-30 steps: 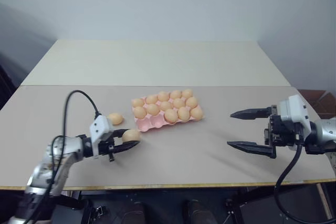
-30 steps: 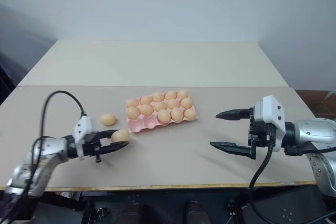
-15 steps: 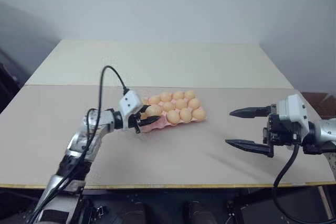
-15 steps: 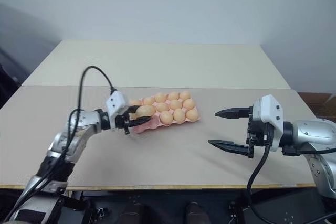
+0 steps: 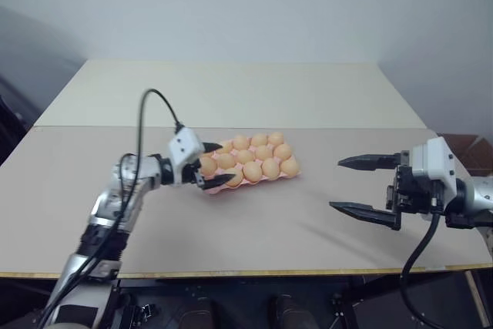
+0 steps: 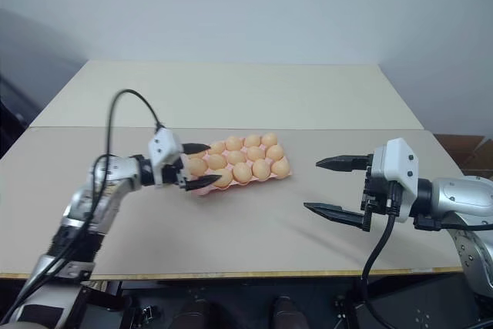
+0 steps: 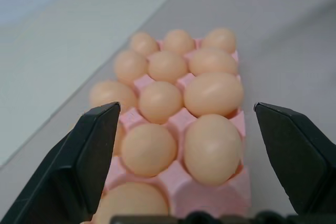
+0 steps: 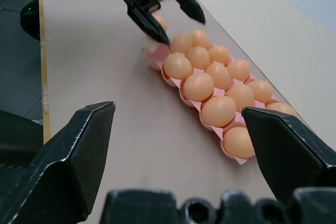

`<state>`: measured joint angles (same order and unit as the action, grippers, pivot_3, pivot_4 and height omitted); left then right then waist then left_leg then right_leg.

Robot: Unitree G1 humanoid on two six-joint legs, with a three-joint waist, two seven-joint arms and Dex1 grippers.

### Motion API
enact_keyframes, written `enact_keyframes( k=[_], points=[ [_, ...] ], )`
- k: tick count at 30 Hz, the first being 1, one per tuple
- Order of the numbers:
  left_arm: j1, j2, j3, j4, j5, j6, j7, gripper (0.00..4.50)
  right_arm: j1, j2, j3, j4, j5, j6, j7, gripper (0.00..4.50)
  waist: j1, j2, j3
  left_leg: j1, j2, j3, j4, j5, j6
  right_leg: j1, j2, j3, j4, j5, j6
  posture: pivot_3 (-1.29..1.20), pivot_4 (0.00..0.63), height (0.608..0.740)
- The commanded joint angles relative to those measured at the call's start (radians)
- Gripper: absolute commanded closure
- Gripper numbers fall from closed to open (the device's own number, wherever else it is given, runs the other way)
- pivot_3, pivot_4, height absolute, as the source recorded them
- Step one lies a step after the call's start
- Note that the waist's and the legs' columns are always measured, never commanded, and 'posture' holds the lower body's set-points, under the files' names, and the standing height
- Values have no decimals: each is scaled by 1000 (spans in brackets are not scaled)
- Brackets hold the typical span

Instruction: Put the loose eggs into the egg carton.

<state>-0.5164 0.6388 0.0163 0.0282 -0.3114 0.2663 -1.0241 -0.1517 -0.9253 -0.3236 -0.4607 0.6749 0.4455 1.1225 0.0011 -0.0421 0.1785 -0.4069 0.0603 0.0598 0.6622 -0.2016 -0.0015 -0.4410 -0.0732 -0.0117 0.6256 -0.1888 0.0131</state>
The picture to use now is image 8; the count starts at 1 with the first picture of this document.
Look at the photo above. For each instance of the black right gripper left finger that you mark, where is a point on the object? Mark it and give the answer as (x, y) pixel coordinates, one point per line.
(65, 161)

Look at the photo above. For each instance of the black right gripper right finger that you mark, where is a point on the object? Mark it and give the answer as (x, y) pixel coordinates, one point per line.
(286, 150)

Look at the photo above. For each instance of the brown egg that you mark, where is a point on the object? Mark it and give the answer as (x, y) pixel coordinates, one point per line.
(239, 70)
(219, 54)
(281, 108)
(218, 76)
(260, 91)
(181, 43)
(198, 86)
(240, 96)
(218, 111)
(198, 57)
(201, 39)
(162, 21)
(178, 66)
(237, 142)

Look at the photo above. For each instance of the pink plastic egg tray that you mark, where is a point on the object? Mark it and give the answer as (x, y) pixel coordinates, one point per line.
(155, 56)

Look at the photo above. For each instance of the black rounded shape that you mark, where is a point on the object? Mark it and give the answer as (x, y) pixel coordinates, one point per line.
(30, 19)

